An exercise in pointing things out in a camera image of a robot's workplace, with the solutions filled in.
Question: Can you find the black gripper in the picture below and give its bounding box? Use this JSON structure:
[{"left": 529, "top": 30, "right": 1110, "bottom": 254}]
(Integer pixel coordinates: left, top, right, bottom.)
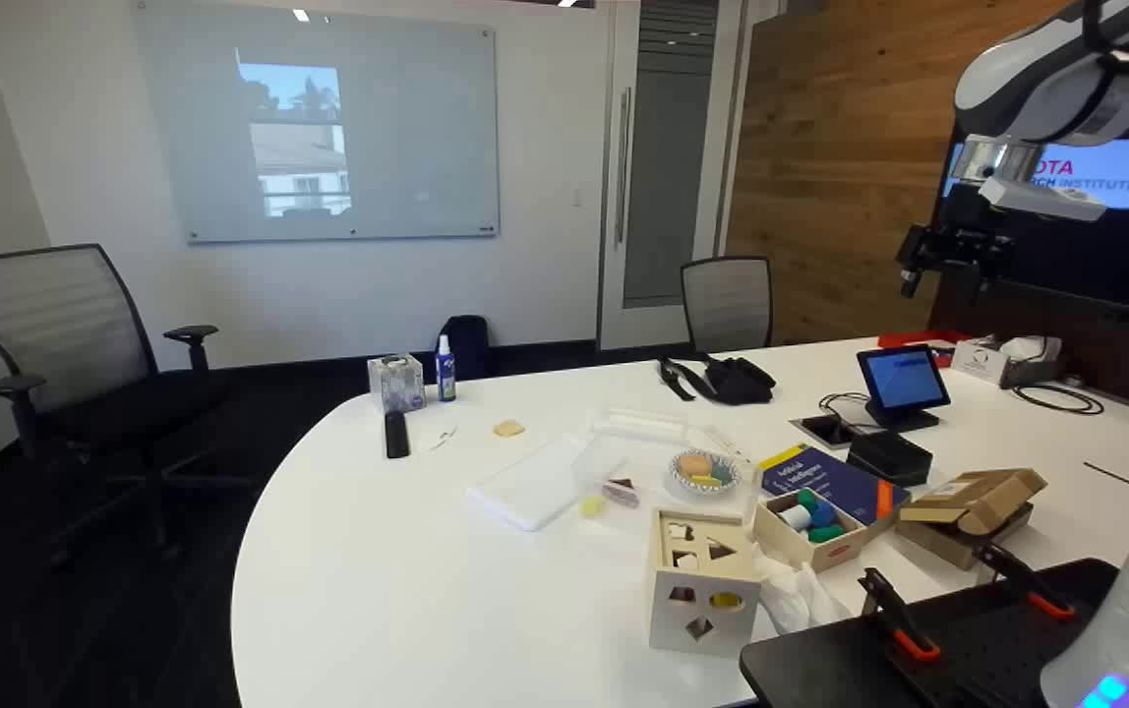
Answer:
[{"left": 897, "top": 223, "right": 1009, "bottom": 299}]

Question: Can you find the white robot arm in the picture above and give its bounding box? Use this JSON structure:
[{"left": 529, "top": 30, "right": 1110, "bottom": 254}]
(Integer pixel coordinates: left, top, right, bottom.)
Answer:
[{"left": 897, "top": 0, "right": 1129, "bottom": 708}]

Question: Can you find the black and white bowl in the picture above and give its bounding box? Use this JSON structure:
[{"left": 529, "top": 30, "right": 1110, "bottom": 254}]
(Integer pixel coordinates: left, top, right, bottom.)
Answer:
[{"left": 664, "top": 452, "right": 734, "bottom": 501}]

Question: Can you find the red box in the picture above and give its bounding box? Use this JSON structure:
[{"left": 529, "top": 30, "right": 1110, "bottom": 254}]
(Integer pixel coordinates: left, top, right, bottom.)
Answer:
[{"left": 877, "top": 331, "right": 961, "bottom": 350}]

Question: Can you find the black tablet on stand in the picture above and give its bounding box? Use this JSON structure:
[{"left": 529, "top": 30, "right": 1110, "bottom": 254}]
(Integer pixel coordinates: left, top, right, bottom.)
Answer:
[{"left": 856, "top": 346, "right": 948, "bottom": 430}]

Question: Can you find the small black box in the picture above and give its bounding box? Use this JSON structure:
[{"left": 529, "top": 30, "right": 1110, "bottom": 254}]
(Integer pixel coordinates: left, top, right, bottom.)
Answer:
[{"left": 844, "top": 432, "right": 931, "bottom": 487}]

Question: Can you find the black square pad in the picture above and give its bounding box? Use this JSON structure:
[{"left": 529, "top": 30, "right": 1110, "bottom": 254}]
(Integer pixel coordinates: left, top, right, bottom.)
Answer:
[{"left": 793, "top": 414, "right": 856, "bottom": 444}]

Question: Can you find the cardboard box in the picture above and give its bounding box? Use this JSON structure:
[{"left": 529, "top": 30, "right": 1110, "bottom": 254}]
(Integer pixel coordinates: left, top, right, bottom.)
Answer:
[{"left": 897, "top": 468, "right": 1047, "bottom": 571}]

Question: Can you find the blue book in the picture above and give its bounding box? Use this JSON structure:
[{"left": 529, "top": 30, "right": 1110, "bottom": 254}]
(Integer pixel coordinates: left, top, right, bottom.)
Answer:
[{"left": 759, "top": 444, "right": 908, "bottom": 525}]

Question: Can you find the black bag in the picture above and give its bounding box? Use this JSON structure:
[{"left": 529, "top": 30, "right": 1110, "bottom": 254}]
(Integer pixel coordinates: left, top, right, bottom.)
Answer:
[{"left": 657, "top": 355, "right": 776, "bottom": 406}]

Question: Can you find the black orange clamp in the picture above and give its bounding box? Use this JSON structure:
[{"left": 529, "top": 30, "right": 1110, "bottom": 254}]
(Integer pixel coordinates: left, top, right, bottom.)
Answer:
[
  {"left": 856, "top": 565, "right": 939, "bottom": 663},
  {"left": 977, "top": 543, "right": 1078, "bottom": 623}
]

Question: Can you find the clear plastic container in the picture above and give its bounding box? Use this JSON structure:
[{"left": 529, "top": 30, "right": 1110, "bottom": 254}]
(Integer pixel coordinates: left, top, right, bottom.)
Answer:
[{"left": 574, "top": 414, "right": 750, "bottom": 514}]

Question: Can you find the black mounting plate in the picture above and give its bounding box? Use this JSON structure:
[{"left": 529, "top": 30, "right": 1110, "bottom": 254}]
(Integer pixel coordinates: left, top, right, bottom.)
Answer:
[{"left": 738, "top": 557, "right": 1116, "bottom": 708}]

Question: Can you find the wooden shape sorter box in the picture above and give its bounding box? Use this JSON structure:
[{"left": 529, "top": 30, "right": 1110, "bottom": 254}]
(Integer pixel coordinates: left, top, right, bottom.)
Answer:
[{"left": 644, "top": 512, "right": 759, "bottom": 651}]

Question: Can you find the white paper sheet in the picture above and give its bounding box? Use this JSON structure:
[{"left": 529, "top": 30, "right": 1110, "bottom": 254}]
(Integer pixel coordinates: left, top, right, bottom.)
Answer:
[{"left": 468, "top": 438, "right": 586, "bottom": 531}]

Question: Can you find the blue spray bottle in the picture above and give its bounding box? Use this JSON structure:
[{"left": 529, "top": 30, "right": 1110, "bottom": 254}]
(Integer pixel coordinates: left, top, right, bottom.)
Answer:
[{"left": 431, "top": 333, "right": 456, "bottom": 401}]

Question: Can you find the clear plastic cup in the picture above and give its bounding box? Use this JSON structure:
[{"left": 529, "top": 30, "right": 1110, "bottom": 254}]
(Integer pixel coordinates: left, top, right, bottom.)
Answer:
[{"left": 366, "top": 355, "right": 426, "bottom": 414}]

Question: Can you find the black remote control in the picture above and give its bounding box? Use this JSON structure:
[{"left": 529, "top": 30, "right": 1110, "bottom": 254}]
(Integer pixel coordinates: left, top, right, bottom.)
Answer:
[{"left": 381, "top": 410, "right": 410, "bottom": 459}]

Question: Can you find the glass whiteboard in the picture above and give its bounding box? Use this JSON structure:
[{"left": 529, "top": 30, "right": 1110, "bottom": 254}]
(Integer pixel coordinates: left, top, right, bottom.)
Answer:
[{"left": 132, "top": 0, "right": 501, "bottom": 242}]

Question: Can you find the black office chair left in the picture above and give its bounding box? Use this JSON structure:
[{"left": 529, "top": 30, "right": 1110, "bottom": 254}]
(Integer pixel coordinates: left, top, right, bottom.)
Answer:
[{"left": 0, "top": 242, "right": 237, "bottom": 561}]

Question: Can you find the wall television screen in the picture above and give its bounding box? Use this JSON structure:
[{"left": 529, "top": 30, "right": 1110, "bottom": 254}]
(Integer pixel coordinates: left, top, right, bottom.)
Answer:
[{"left": 928, "top": 110, "right": 1129, "bottom": 317}]

